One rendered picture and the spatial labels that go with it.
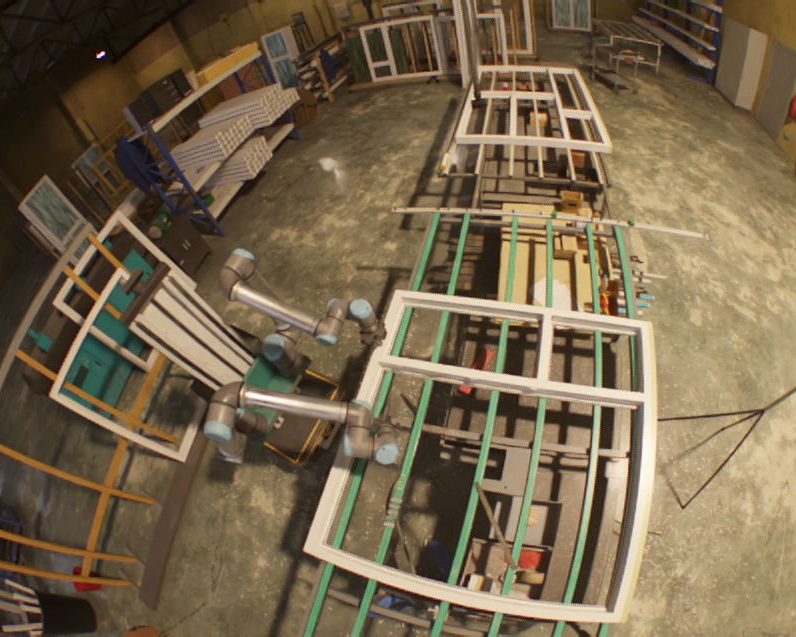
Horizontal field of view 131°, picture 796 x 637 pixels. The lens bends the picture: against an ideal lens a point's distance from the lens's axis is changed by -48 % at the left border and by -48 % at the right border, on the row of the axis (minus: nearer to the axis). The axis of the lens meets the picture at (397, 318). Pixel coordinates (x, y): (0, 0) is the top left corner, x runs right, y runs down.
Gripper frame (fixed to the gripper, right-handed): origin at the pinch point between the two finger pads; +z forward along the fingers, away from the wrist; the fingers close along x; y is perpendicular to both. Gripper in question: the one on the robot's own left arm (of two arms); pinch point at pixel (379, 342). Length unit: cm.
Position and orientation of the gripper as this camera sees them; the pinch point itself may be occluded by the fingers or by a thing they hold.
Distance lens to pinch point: 183.7
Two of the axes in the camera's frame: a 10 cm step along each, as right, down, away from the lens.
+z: 2.2, 5.4, 8.1
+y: 2.9, -8.3, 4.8
